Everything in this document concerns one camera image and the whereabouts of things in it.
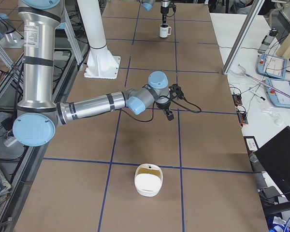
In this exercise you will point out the orange circuit board far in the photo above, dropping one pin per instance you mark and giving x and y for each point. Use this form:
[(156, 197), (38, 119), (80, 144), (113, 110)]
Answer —
[(237, 99)]

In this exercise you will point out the white oval bowl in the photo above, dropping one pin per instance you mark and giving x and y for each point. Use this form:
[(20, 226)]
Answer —
[(148, 179)]

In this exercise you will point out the orange circuit board near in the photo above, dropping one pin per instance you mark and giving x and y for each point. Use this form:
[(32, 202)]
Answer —
[(242, 117)]

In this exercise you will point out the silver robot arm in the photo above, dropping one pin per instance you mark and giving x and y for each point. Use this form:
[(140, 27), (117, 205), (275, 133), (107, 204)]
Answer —
[(148, 4), (38, 115)]

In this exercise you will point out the teach pendant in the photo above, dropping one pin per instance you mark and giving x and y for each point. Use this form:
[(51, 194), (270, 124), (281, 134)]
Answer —
[(271, 66), (277, 99)]

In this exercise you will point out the white pedestal base plate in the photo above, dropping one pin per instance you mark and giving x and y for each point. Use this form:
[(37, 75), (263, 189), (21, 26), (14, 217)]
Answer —
[(96, 68)]

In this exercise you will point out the near teach pendant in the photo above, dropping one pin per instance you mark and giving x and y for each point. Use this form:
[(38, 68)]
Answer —
[(277, 99)]

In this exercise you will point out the grey aluminium frame post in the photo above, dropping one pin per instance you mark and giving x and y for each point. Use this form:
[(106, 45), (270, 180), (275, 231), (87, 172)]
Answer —
[(256, 7)]

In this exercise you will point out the black laptop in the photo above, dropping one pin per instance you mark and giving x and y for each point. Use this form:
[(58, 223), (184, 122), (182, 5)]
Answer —
[(274, 157)]

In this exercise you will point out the white pedestal column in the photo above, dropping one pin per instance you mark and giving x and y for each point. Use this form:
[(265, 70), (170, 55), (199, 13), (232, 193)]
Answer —
[(92, 20)]

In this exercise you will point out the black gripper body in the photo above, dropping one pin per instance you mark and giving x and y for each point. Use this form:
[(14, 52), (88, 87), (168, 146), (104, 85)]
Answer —
[(164, 9), (163, 105)]

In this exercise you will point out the orange circuit board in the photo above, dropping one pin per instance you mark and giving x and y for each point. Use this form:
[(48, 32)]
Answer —
[(237, 99), (242, 117)]

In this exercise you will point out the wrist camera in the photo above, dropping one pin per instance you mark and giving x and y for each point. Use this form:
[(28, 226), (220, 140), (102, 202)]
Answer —
[(176, 92), (173, 9)]

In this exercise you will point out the far teach pendant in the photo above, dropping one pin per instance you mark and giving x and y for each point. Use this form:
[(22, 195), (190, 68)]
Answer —
[(271, 66)]

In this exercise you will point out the white ribbed HOME mug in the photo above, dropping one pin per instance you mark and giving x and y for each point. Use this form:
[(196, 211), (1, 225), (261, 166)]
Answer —
[(165, 30)]

